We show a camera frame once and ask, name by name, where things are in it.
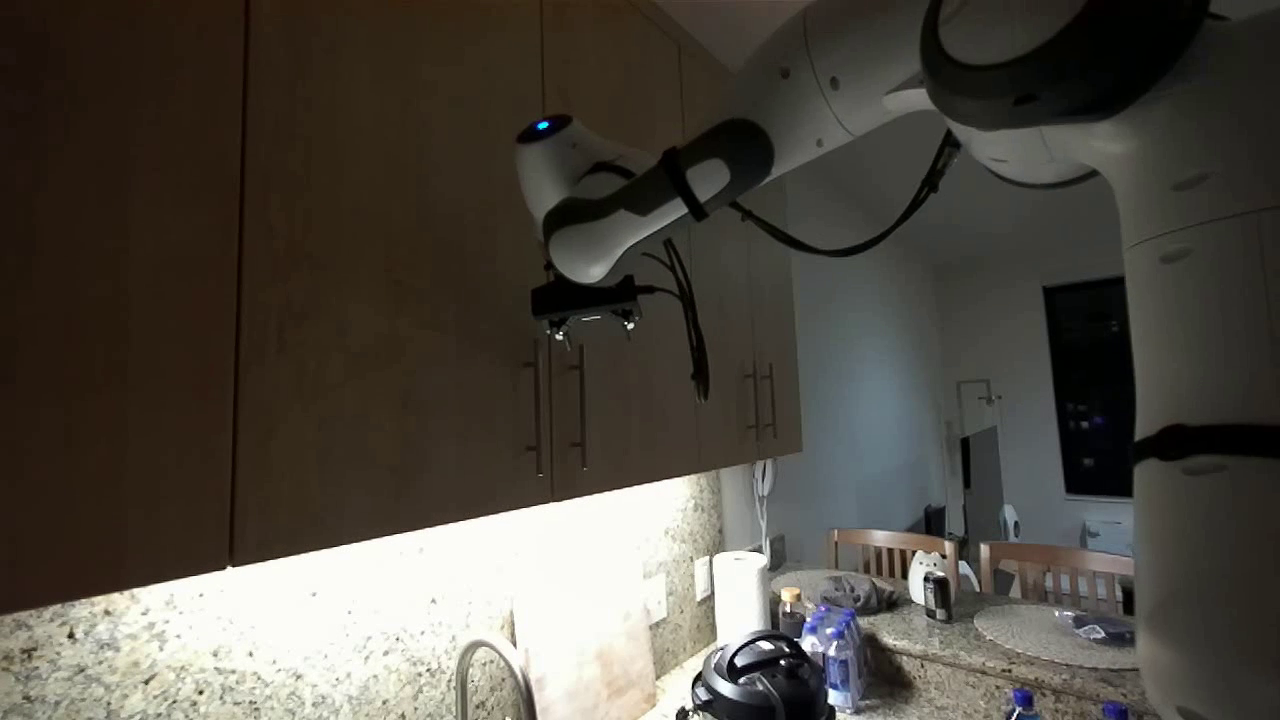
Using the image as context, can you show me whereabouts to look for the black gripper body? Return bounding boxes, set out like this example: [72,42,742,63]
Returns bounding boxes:
[537,301,638,330]

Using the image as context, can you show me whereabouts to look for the wide wooden cabinet door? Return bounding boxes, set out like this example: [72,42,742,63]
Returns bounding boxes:
[232,0,551,550]

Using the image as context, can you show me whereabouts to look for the white paper towel roll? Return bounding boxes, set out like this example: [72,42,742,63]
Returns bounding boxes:
[706,542,776,647]

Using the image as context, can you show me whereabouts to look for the round grey plate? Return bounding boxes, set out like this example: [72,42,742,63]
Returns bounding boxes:
[766,566,900,618]

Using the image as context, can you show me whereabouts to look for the wooden dining chair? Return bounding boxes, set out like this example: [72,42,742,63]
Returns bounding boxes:
[974,535,1141,618]
[828,524,967,606]

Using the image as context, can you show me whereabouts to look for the wooden cutting board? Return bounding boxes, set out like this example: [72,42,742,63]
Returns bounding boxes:
[507,605,658,720]

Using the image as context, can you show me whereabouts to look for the metal kitchen faucet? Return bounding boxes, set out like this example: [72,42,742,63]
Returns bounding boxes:
[450,636,538,720]

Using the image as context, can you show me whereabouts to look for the white kettle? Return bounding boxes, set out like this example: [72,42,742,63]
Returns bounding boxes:
[902,542,986,629]

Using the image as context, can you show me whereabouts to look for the grey standing panel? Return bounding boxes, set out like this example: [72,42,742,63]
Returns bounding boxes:
[946,375,1010,550]

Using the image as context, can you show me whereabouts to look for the blue plastic bag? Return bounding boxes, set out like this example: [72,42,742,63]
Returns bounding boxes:
[797,594,871,720]

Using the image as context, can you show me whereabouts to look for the dark window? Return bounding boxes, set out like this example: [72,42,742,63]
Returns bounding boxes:
[1038,270,1141,503]

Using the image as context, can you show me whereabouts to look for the round white placemat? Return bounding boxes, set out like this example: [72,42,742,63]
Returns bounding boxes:
[967,594,1145,671]

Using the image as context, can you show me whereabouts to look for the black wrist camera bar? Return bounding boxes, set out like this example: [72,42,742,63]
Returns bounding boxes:
[528,270,642,313]

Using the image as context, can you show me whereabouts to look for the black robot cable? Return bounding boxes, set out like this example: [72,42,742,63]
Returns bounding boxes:
[633,125,967,402]

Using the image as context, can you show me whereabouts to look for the white wall phone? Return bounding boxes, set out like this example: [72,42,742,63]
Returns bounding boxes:
[749,457,778,571]

